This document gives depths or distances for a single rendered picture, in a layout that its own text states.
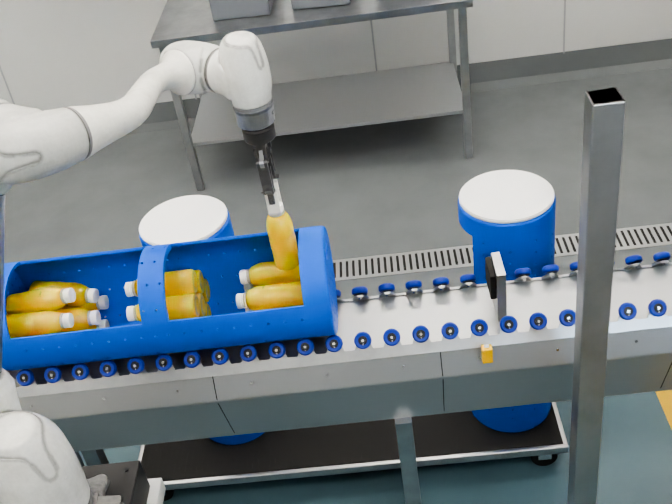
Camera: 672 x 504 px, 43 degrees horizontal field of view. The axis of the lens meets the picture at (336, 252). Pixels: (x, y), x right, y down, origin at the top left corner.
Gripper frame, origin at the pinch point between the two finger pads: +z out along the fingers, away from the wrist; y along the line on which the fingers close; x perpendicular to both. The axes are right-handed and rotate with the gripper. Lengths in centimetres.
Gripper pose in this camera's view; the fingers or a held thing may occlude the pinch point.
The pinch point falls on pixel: (273, 197)
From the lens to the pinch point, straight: 209.9
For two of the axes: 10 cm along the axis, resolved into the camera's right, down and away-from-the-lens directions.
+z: 1.4, 8.0, 5.9
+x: -9.9, 1.2, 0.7
